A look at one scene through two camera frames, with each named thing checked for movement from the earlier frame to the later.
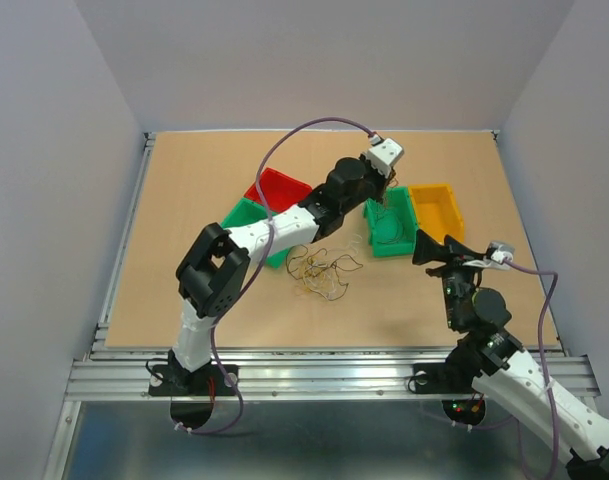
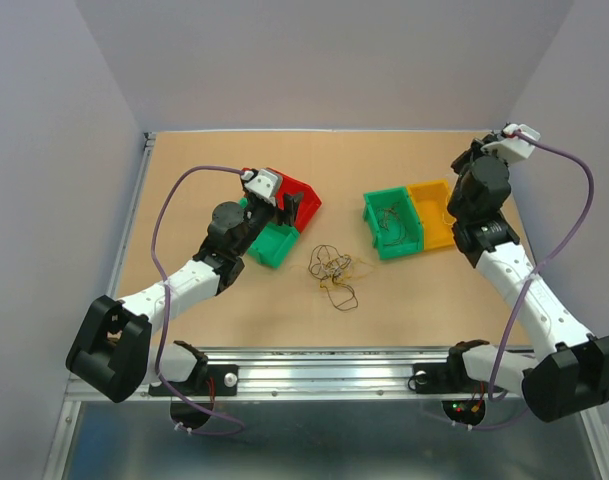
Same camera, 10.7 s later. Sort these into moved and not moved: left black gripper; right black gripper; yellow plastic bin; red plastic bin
Moved: left black gripper; right black gripper
Not moved: yellow plastic bin; red plastic bin
